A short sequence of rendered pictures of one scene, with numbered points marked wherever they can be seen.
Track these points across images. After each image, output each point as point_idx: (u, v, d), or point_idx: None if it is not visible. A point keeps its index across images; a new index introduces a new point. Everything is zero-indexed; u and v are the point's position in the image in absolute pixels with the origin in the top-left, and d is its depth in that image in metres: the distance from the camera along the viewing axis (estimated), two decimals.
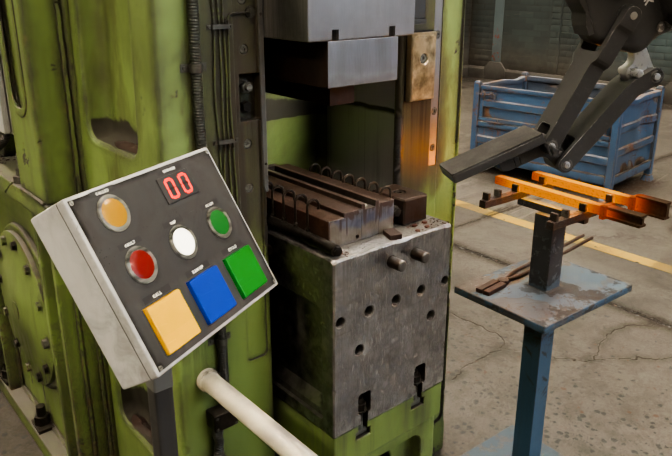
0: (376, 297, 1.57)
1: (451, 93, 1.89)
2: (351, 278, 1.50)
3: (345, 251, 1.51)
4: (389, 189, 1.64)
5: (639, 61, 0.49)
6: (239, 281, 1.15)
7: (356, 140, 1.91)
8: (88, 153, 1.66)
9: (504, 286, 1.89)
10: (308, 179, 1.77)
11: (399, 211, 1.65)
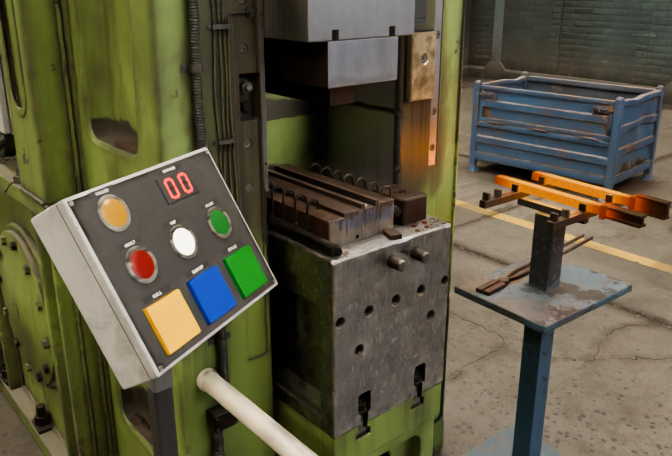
0: (376, 297, 1.57)
1: (451, 93, 1.89)
2: (351, 278, 1.50)
3: (345, 251, 1.51)
4: (389, 189, 1.64)
5: None
6: (239, 281, 1.15)
7: (356, 140, 1.91)
8: (88, 153, 1.66)
9: (504, 286, 1.89)
10: (308, 179, 1.77)
11: (399, 211, 1.65)
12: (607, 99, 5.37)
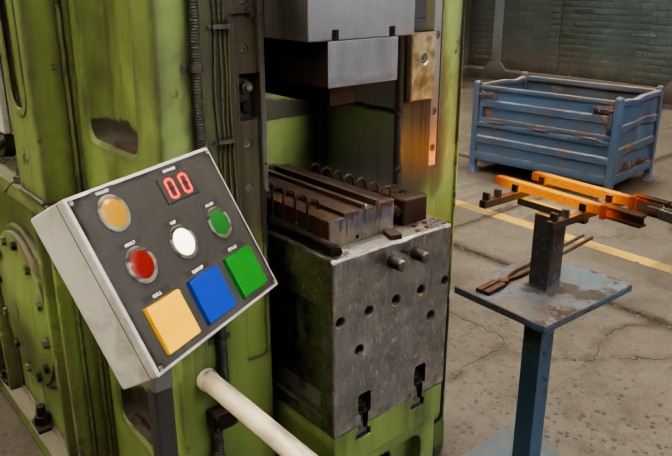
0: (376, 297, 1.57)
1: (451, 93, 1.89)
2: (351, 278, 1.50)
3: (345, 251, 1.51)
4: (389, 189, 1.64)
5: None
6: (239, 281, 1.15)
7: (356, 140, 1.91)
8: (88, 153, 1.66)
9: (504, 286, 1.89)
10: (308, 179, 1.77)
11: (399, 211, 1.65)
12: (607, 99, 5.37)
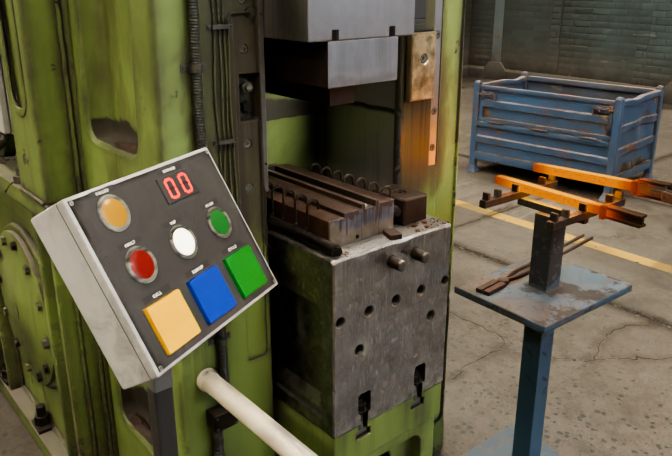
0: (376, 297, 1.57)
1: (451, 93, 1.89)
2: (351, 278, 1.50)
3: (345, 251, 1.51)
4: (389, 189, 1.64)
5: None
6: (239, 281, 1.15)
7: (356, 140, 1.91)
8: (88, 153, 1.66)
9: (504, 286, 1.89)
10: (308, 179, 1.77)
11: (399, 211, 1.65)
12: (607, 99, 5.37)
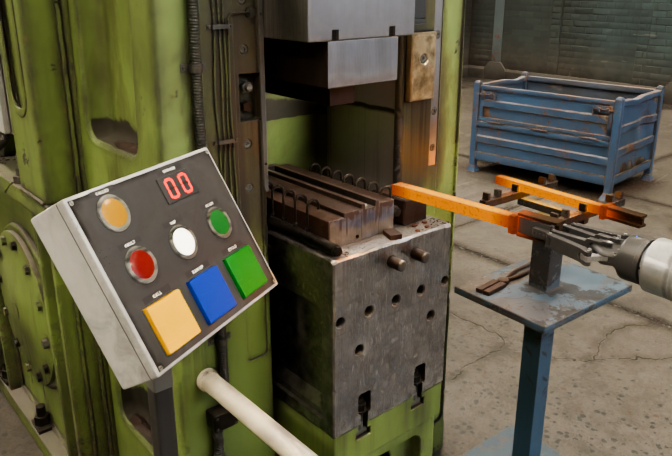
0: (376, 297, 1.57)
1: (451, 93, 1.89)
2: (351, 278, 1.50)
3: (345, 251, 1.51)
4: (389, 189, 1.64)
5: (594, 254, 1.11)
6: (239, 281, 1.15)
7: (356, 140, 1.91)
8: (88, 153, 1.66)
9: (504, 286, 1.89)
10: (308, 179, 1.77)
11: (399, 211, 1.65)
12: (607, 99, 5.37)
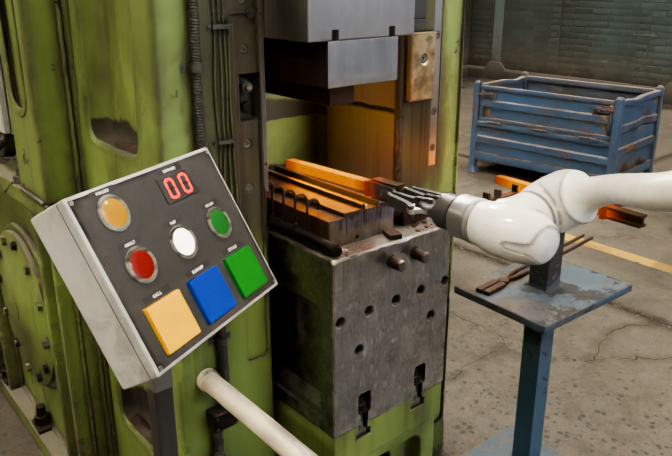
0: (376, 297, 1.57)
1: (451, 93, 1.89)
2: (351, 278, 1.50)
3: (345, 251, 1.51)
4: None
5: (417, 208, 1.40)
6: (239, 281, 1.15)
7: (356, 140, 1.91)
8: (88, 153, 1.66)
9: (504, 286, 1.89)
10: (308, 179, 1.77)
11: (399, 211, 1.65)
12: (607, 99, 5.37)
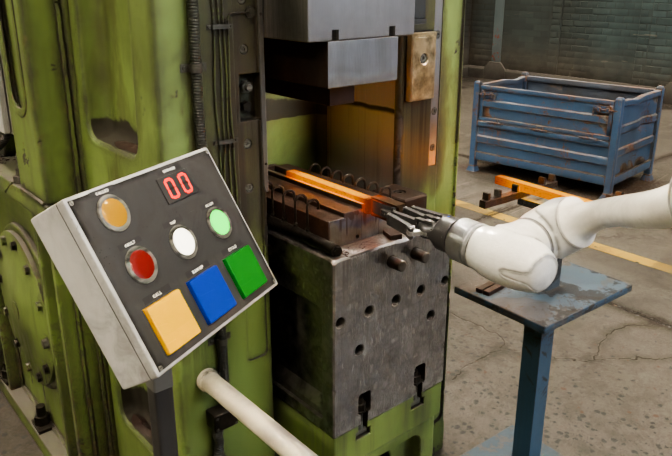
0: (376, 297, 1.57)
1: (451, 93, 1.89)
2: (351, 278, 1.50)
3: (345, 251, 1.51)
4: (389, 189, 1.64)
5: (416, 230, 1.41)
6: (239, 281, 1.15)
7: (356, 140, 1.91)
8: (88, 153, 1.66)
9: (504, 286, 1.89)
10: None
11: None
12: (607, 99, 5.37)
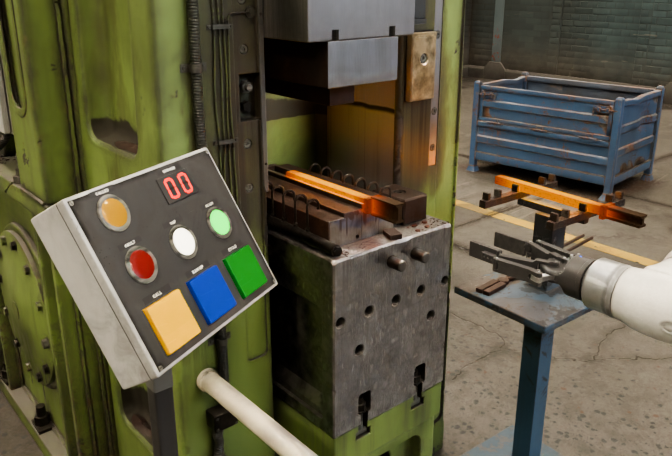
0: (376, 297, 1.57)
1: (451, 93, 1.89)
2: (351, 278, 1.50)
3: (345, 251, 1.51)
4: (389, 189, 1.64)
5: (543, 274, 1.19)
6: (239, 281, 1.15)
7: (356, 140, 1.91)
8: (88, 153, 1.66)
9: (504, 286, 1.89)
10: None
11: None
12: (607, 99, 5.37)
